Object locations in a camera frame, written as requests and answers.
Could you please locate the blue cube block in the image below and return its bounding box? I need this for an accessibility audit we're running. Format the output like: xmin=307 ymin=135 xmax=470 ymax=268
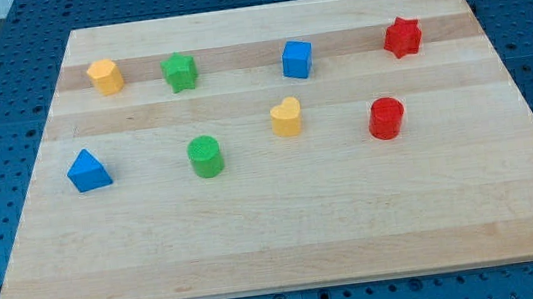
xmin=281 ymin=40 xmax=312 ymax=79

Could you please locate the green star block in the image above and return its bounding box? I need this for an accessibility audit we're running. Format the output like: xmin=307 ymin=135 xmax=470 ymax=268
xmin=160 ymin=52 xmax=199 ymax=93

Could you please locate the red star block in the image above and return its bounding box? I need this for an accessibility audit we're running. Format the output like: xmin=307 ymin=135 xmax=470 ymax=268
xmin=383 ymin=17 xmax=422 ymax=59

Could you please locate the yellow heart block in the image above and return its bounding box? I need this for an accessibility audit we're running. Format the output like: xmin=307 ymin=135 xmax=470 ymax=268
xmin=269 ymin=96 xmax=302 ymax=137

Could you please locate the green cylinder block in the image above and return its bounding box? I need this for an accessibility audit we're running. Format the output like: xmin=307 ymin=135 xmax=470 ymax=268
xmin=187 ymin=135 xmax=225 ymax=179

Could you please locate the wooden board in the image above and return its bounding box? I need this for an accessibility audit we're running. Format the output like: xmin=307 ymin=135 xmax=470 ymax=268
xmin=0 ymin=0 xmax=533 ymax=299

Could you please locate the red cylinder block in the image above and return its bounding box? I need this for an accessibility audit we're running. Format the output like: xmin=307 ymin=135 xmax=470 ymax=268
xmin=368 ymin=97 xmax=405 ymax=140

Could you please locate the yellow hexagon block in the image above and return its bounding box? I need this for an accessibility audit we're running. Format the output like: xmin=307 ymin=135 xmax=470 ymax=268
xmin=86 ymin=59 xmax=124 ymax=96

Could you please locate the blue triangle block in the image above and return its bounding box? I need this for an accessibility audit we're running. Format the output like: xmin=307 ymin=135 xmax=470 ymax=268
xmin=67 ymin=149 xmax=113 ymax=193

